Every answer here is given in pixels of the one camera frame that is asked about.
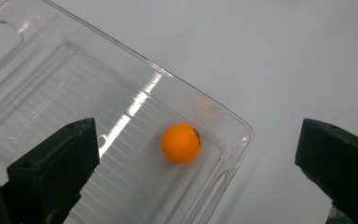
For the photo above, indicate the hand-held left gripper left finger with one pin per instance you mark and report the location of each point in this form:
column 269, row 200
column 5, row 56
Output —
column 52, row 174

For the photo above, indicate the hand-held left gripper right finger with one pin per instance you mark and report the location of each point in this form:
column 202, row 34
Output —
column 345, row 168

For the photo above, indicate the clear plastic tray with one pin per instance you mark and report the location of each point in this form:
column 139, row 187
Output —
column 74, row 102

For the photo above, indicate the orange ping pong ball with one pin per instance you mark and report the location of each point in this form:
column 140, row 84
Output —
column 181, row 143

